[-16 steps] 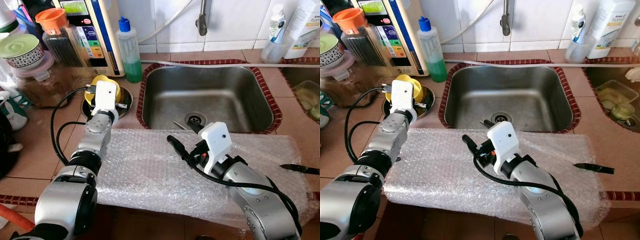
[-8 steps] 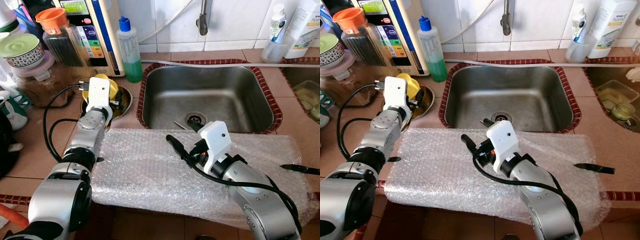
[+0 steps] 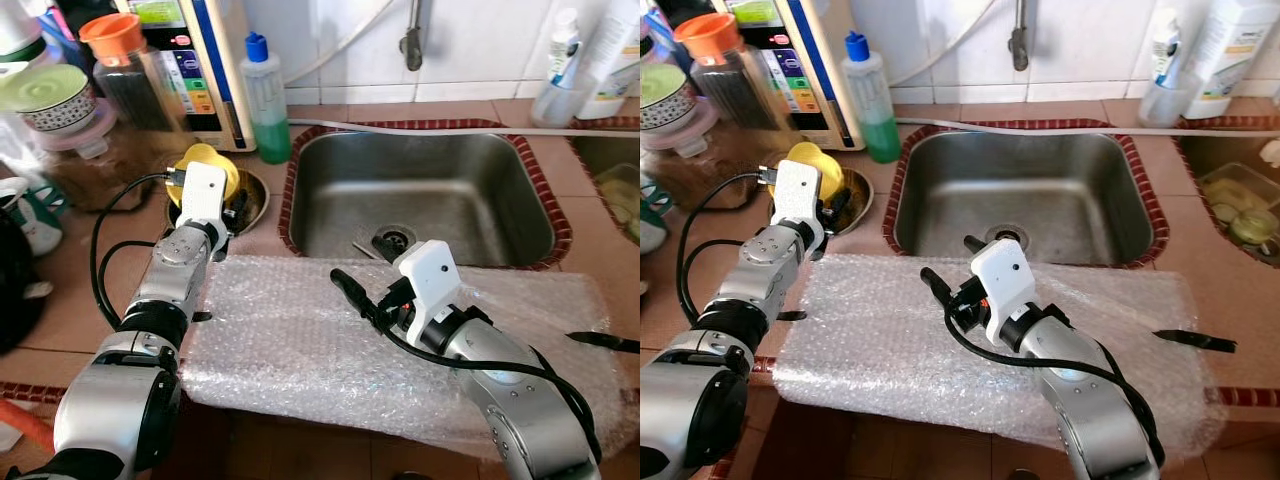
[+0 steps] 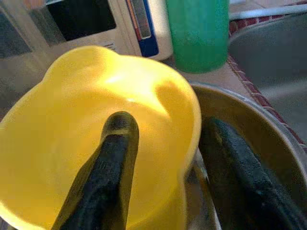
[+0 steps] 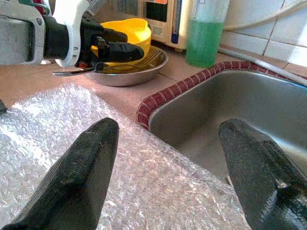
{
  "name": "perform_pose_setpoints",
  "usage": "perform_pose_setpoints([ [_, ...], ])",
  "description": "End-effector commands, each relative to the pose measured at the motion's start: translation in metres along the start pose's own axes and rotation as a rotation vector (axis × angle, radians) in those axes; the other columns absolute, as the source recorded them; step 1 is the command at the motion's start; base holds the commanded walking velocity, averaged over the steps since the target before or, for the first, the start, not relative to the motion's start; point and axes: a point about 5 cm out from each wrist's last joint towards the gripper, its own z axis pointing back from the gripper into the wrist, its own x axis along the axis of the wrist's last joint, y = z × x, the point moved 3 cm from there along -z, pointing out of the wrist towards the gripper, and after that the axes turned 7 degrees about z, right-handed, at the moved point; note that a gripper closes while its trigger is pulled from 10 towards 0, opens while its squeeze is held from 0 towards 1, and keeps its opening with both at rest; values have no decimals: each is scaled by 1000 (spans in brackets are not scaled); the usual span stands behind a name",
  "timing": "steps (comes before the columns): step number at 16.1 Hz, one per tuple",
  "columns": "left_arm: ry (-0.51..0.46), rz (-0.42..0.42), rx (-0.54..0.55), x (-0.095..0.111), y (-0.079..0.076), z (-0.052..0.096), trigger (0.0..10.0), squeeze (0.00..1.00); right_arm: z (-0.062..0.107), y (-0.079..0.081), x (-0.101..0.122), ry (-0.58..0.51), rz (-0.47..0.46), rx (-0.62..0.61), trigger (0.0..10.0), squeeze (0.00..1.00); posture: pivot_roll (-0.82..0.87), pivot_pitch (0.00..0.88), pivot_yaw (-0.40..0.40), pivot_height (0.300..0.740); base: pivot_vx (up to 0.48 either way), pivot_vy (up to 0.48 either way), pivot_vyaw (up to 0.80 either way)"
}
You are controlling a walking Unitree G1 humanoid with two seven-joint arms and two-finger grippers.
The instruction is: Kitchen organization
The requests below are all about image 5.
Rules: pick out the steel sink basin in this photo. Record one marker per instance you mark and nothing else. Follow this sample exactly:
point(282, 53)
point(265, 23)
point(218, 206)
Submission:
point(227, 100)

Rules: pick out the green dish soap bottle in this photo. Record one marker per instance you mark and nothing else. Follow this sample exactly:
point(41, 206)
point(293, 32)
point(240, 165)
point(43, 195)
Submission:
point(204, 43)

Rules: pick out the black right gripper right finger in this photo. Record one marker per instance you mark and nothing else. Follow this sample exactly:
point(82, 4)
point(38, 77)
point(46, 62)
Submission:
point(263, 187)

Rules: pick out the shallow steel bowl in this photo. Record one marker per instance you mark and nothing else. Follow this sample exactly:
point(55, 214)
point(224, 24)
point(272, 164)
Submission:
point(134, 76)

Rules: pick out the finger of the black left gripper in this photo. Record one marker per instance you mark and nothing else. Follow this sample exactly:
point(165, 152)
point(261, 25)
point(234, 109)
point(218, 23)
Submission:
point(112, 36)
point(120, 52)

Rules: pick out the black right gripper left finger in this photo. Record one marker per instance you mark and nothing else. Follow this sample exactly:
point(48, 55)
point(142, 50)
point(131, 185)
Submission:
point(72, 187)

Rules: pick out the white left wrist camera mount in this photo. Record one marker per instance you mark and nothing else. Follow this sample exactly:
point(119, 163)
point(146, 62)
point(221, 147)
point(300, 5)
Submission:
point(72, 28)

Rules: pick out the cream water ioniser appliance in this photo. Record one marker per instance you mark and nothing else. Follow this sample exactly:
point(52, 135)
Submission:
point(165, 31)

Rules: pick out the clear bubble wrap sheet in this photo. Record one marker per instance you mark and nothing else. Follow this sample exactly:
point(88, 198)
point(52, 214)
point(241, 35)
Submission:
point(144, 179)

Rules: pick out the steel fork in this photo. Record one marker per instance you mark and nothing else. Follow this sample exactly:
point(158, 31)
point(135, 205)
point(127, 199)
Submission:
point(72, 72)

